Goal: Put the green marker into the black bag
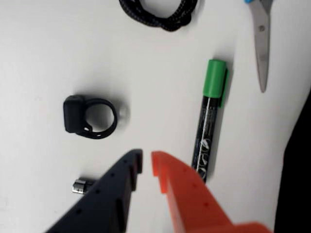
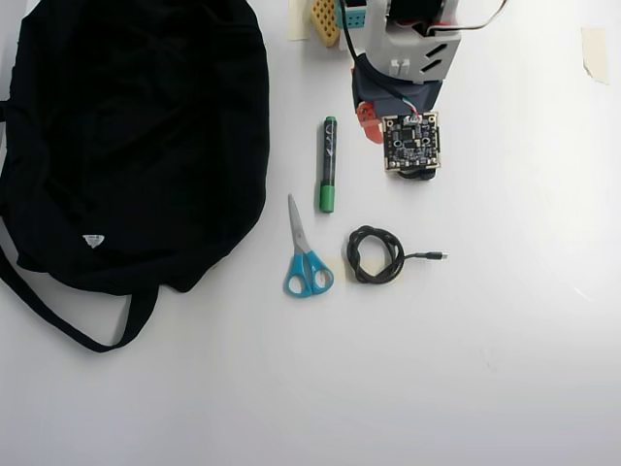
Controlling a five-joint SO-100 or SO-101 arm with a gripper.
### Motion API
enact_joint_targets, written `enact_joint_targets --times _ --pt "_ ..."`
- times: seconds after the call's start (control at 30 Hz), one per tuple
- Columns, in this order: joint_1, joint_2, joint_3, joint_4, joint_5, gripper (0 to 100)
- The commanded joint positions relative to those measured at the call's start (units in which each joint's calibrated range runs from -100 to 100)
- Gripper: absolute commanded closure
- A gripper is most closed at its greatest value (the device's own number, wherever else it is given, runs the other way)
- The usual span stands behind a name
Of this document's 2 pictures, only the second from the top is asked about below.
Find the white teal robot arm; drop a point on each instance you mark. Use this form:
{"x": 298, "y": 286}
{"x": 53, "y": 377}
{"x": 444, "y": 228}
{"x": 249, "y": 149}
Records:
{"x": 412, "y": 48}

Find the camera circuit board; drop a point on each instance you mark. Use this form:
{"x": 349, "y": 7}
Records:
{"x": 410, "y": 143}

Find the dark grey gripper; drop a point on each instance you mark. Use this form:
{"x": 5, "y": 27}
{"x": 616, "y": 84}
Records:
{"x": 367, "y": 117}

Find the black cloth bag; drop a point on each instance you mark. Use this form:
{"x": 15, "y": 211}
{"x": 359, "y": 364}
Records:
{"x": 136, "y": 145}

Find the green black marker pen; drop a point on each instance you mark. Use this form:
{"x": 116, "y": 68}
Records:
{"x": 328, "y": 160}

